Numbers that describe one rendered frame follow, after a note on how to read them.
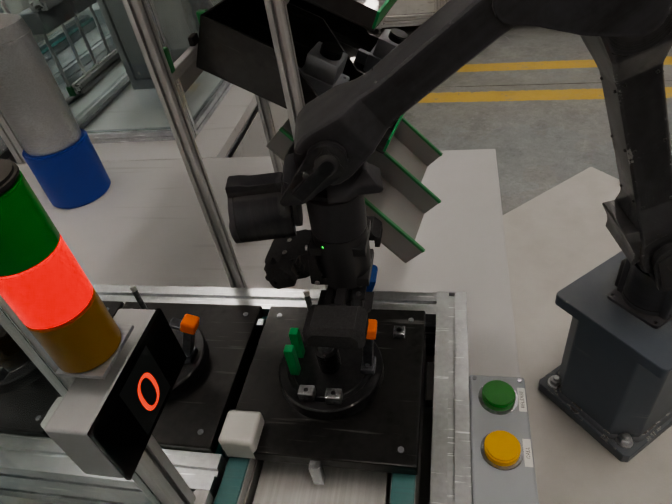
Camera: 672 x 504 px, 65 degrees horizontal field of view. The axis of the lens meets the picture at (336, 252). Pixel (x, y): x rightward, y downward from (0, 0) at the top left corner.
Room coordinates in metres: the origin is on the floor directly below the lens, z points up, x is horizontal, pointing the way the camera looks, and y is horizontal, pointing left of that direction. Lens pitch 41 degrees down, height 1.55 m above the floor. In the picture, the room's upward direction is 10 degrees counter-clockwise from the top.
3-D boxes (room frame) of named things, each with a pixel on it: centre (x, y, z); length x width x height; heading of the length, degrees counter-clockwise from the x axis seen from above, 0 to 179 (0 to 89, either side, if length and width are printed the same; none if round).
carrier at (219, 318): (0.50, 0.28, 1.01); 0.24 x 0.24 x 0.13; 74
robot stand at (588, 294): (0.39, -0.35, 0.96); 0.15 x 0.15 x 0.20; 25
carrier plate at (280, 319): (0.43, 0.03, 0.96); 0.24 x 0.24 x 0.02; 74
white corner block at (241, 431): (0.37, 0.16, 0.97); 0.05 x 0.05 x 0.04; 74
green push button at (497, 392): (0.36, -0.17, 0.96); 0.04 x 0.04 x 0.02
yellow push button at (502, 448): (0.29, -0.15, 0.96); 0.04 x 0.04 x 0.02
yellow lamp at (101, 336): (0.28, 0.20, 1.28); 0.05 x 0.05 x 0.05
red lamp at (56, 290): (0.28, 0.20, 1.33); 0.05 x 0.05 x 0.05
